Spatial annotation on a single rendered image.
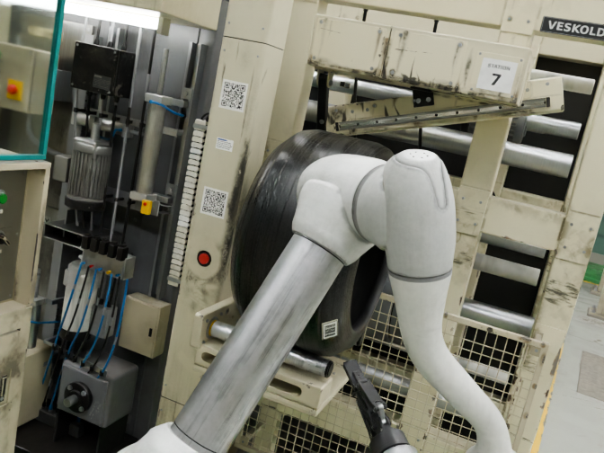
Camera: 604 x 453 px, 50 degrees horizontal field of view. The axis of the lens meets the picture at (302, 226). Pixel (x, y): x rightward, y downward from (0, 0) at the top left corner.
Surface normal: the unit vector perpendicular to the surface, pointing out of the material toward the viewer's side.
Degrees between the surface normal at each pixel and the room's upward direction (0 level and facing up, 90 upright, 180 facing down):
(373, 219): 106
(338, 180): 70
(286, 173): 50
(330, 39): 90
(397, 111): 90
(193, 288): 90
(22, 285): 90
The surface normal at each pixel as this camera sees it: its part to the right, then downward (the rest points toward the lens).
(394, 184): -0.73, -0.09
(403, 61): -0.37, 0.11
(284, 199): -0.23, -0.33
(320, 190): -0.69, -0.41
